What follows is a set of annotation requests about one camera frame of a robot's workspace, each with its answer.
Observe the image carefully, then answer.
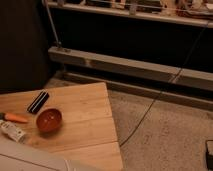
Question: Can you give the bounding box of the black striped rectangular block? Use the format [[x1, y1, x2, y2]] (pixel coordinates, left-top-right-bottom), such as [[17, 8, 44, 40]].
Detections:
[[27, 91, 49, 114]]

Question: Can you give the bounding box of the orange bowl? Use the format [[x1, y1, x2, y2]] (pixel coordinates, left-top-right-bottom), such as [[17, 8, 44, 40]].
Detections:
[[36, 108, 62, 133]]

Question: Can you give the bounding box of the orange carrot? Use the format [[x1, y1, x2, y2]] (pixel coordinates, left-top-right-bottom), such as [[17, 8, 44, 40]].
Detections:
[[0, 113, 28, 123]]

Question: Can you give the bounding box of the dark box on floor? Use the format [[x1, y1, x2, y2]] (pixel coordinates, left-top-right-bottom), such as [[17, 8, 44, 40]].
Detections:
[[205, 140, 213, 171]]

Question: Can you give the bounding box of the black cable on floor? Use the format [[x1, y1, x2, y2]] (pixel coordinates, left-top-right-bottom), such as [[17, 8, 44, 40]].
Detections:
[[118, 19, 211, 148]]

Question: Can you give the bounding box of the metal shelf frame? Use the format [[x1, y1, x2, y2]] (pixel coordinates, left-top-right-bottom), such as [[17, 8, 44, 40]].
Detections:
[[42, 0, 213, 111]]

